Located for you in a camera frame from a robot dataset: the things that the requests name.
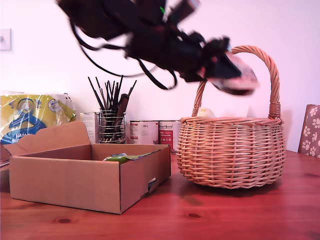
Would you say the white bag of Easter eggs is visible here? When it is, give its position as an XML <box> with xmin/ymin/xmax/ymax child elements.
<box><xmin>208</xmin><ymin>53</ymin><xmax>261</xmax><ymax>96</ymax></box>

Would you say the green bag of Easter eggs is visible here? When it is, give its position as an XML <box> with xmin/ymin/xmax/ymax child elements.
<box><xmin>102</xmin><ymin>152</ymin><xmax>161</xmax><ymax>165</ymax></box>

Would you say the small white carton box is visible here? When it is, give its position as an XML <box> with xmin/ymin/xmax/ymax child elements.
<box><xmin>79</xmin><ymin>111</ymin><xmax>101</xmax><ymax>145</ymax></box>

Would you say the brown cardboard box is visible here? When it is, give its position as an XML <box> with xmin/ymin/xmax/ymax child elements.
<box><xmin>0</xmin><ymin>120</ymin><xmax>173</xmax><ymax>215</ymax></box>

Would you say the red label food can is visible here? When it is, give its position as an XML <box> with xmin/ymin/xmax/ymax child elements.
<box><xmin>158</xmin><ymin>120</ymin><xmax>181</xmax><ymax>153</ymax></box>

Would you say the thin black stick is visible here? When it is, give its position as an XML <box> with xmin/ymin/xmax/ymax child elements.
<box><xmin>110</xmin><ymin>80</ymin><xmax>116</xmax><ymax>111</ymax></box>
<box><xmin>95</xmin><ymin>76</ymin><xmax>109</xmax><ymax>111</ymax></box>
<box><xmin>104</xmin><ymin>81</ymin><xmax>112</xmax><ymax>111</ymax></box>
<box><xmin>114</xmin><ymin>74</ymin><xmax>124</xmax><ymax>111</ymax></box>
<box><xmin>126</xmin><ymin>79</ymin><xmax>138</xmax><ymax>98</ymax></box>
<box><xmin>87</xmin><ymin>76</ymin><xmax>106</xmax><ymax>111</ymax></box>

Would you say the white label food can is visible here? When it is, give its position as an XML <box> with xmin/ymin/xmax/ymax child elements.
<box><xmin>129</xmin><ymin>120</ymin><xmax>160</xmax><ymax>145</ymax></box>

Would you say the paw print chair backrest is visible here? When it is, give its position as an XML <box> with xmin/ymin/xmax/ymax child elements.
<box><xmin>298</xmin><ymin>104</ymin><xmax>320</xmax><ymax>159</ymax></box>

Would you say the yellow blue paper towel pack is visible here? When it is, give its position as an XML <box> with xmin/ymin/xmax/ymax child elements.
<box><xmin>0</xmin><ymin>91</ymin><xmax>77</xmax><ymax>146</ymax></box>

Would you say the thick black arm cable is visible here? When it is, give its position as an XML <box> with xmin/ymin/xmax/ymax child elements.
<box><xmin>136</xmin><ymin>58</ymin><xmax>179</xmax><ymax>91</ymax></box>

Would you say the woven wicker basket with handle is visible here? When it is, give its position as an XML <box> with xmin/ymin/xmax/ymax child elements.
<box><xmin>176</xmin><ymin>45</ymin><xmax>287</xmax><ymax>190</ymax></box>

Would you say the chrome wire utensil holder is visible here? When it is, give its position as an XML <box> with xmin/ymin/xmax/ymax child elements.
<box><xmin>99</xmin><ymin>107</ymin><xmax>127</xmax><ymax>145</ymax></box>

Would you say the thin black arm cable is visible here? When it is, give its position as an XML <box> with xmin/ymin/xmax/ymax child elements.
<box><xmin>71</xmin><ymin>22</ymin><xmax>151</xmax><ymax>78</ymax></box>

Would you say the white wall switch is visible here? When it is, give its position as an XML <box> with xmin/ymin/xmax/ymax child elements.
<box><xmin>0</xmin><ymin>28</ymin><xmax>13</xmax><ymax>52</ymax></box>

